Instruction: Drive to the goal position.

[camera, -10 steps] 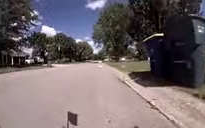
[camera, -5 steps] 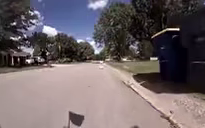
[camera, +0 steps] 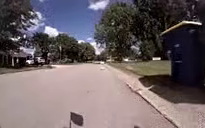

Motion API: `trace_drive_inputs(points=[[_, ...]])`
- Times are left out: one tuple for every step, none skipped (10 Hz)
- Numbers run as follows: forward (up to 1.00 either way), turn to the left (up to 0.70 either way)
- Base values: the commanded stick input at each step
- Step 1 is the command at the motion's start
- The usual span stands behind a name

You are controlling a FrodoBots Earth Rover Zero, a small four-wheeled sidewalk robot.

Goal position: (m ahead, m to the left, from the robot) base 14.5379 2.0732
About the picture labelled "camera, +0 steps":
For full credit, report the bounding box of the row of dark trees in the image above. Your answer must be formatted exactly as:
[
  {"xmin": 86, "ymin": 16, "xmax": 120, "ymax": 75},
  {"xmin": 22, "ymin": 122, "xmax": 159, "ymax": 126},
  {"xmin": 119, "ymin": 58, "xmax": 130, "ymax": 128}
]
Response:
[{"xmin": 31, "ymin": 32, "xmax": 96, "ymax": 64}]

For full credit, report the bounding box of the group of tall trees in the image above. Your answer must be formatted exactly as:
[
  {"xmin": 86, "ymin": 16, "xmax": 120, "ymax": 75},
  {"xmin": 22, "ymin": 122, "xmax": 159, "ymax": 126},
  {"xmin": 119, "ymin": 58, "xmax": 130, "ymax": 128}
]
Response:
[{"xmin": 94, "ymin": 0, "xmax": 205, "ymax": 63}]

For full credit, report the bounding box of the pale concrete driveway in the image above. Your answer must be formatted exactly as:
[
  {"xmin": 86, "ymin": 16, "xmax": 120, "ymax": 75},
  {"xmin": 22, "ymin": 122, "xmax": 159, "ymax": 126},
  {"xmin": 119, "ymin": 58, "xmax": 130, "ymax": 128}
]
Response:
[{"xmin": 50, "ymin": 63, "xmax": 73, "ymax": 69}]

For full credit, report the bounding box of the green grass lawn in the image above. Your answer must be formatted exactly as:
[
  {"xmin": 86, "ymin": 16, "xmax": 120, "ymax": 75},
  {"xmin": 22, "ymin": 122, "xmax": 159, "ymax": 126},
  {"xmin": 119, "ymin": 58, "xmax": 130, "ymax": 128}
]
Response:
[{"xmin": 108, "ymin": 59, "xmax": 173, "ymax": 78}]

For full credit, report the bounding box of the low white sign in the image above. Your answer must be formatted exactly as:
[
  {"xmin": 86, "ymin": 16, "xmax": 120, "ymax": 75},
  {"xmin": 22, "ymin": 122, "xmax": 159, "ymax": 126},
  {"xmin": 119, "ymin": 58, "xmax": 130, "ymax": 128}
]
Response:
[{"xmin": 151, "ymin": 56, "xmax": 162, "ymax": 62}]

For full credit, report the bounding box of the grey asphalt road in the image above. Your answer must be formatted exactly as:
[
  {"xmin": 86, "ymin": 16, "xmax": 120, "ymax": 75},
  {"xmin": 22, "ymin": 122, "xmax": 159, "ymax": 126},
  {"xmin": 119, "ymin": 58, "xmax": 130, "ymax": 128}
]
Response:
[{"xmin": 0, "ymin": 62, "xmax": 178, "ymax": 128}]

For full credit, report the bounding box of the pale concrete kerb strip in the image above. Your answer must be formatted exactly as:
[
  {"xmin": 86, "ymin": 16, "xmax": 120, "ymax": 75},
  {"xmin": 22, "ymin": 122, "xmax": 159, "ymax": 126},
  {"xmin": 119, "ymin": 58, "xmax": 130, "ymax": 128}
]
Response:
[{"xmin": 104, "ymin": 63, "xmax": 205, "ymax": 128}]

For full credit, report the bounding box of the blue cabin with yellow roof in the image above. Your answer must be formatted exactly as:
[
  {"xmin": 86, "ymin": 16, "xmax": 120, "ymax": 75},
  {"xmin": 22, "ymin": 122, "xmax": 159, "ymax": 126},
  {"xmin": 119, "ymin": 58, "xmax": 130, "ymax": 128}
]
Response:
[{"xmin": 160, "ymin": 20, "xmax": 205, "ymax": 88}]

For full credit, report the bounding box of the low house with porch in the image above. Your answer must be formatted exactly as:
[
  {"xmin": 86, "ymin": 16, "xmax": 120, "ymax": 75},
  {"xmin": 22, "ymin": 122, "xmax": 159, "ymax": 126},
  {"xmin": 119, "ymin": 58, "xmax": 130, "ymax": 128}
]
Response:
[{"xmin": 0, "ymin": 47, "xmax": 35, "ymax": 68}]

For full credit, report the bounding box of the grass strip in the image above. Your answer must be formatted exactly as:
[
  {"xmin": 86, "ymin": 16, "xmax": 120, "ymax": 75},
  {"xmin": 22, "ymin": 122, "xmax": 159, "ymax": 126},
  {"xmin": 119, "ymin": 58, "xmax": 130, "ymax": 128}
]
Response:
[{"xmin": 0, "ymin": 65, "xmax": 54, "ymax": 77}]

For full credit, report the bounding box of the large dark tree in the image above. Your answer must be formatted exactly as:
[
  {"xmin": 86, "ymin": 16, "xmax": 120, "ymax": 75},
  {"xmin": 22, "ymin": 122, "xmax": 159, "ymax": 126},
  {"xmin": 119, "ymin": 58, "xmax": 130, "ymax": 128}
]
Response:
[{"xmin": 0, "ymin": 0, "xmax": 38, "ymax": 68}]

